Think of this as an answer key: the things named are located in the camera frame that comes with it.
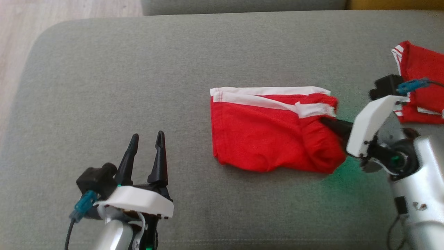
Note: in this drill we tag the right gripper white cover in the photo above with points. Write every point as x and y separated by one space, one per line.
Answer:
371 125

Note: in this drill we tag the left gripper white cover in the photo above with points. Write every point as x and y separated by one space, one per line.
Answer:
138 203

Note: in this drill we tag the red mesh shorts white stripe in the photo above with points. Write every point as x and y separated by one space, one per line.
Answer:
263 139

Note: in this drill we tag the red white printed jersey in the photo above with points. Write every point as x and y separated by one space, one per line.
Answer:
423 69

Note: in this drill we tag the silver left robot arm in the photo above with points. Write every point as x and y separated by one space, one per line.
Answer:
116 232

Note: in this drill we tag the grey fabric sofa seat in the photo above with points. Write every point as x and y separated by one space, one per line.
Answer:
138 86

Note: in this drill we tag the yellow cushion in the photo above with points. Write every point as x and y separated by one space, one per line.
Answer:
395 3

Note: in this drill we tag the grey sofa back cushion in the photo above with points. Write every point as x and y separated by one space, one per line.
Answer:
242 6

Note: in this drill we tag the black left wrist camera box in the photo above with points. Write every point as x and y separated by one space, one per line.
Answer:
97 178

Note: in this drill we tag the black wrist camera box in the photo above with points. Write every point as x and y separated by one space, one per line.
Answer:
97 178
386 86

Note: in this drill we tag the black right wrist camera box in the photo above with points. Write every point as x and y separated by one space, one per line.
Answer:
386 86

